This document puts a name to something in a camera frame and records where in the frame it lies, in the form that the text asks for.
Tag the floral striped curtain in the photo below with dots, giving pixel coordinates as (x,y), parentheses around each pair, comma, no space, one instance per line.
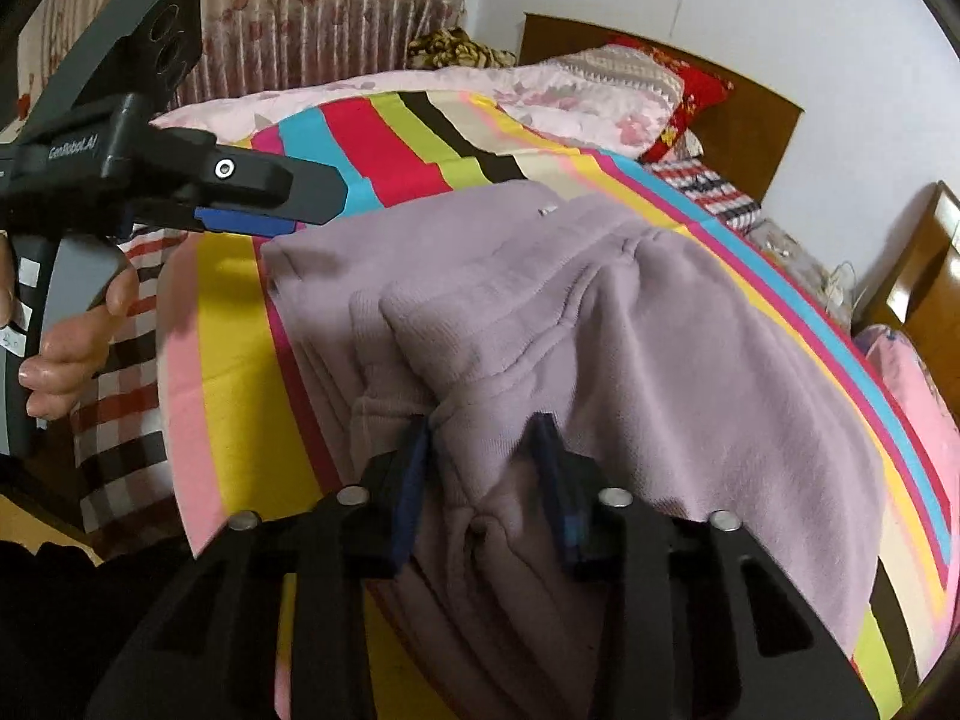
(315,15)

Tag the leopard pattern cloth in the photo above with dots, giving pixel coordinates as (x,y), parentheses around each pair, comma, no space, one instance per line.
(457,49)

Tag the person's left hand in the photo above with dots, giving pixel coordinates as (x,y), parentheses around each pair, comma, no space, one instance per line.
(67,367)

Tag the wooden headboard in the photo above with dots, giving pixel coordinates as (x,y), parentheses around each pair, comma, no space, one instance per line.
(757,135)

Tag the grey patterned bedsheet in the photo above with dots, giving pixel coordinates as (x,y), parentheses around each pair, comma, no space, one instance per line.
(787,255)

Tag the white crochet pillow cover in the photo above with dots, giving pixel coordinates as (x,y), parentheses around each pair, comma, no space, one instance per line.
(622,75)

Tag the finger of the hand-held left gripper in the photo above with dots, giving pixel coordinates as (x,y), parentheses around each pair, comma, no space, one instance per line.
(240,222)
(255,178)

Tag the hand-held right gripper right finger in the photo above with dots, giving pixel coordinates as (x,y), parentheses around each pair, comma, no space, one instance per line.
(556,491)

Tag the red white striped cloth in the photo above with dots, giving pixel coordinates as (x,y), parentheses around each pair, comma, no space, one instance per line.
(712,195)

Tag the colourful striped blanket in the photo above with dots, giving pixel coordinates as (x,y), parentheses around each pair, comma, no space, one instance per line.
(225,330)

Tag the red pillow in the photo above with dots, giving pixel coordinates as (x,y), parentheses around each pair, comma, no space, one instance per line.
(703,97)

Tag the wooden nightstand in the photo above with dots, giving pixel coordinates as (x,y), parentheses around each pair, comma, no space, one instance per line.
(930,277)

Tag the pink floral quilt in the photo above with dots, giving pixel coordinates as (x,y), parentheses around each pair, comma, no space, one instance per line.
(300,101)

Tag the pink pillow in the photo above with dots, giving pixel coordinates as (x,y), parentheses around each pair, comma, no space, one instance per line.
(907,375)

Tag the lilac knit pants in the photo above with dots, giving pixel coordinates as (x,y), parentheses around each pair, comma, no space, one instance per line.
(675,360)

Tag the person's dark clothing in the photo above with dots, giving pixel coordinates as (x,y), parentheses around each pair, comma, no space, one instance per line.
(45,615)

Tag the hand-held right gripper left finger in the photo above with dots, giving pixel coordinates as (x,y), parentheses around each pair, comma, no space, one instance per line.
(409,499)

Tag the red black plaid bedsheet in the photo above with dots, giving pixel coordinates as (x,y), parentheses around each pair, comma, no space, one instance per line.
(120,420)

